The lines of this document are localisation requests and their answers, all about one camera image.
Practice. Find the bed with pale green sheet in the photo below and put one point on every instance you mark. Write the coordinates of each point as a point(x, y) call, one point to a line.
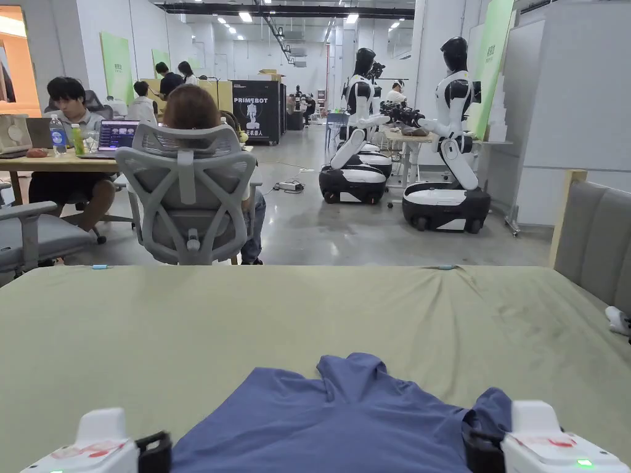
point(197, 325)

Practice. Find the white power strip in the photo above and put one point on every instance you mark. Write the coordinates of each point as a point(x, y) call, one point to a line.
point(288, 186)

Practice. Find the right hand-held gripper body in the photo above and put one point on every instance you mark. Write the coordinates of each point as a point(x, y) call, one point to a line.
point(537, 453)

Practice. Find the dark blue shirt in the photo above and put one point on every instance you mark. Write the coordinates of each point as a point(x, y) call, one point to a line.
point(335, 423)

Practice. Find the white hand controller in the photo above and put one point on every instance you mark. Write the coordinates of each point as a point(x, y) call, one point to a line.
point(618, 320)

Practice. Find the group of people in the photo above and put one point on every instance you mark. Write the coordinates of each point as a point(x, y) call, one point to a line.
point(167, 84)

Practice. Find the grey padded headboard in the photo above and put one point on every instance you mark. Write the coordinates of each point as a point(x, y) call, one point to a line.
point(596, 231)

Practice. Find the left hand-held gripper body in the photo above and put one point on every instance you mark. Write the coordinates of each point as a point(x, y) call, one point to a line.
point(103, 456)

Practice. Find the black printed cabinet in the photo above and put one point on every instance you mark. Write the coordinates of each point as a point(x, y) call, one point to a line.
point(256, 111)

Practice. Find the white and black humanoid robot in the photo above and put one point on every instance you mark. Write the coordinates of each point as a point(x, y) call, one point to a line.
point(357, 118)
point(451, 128)

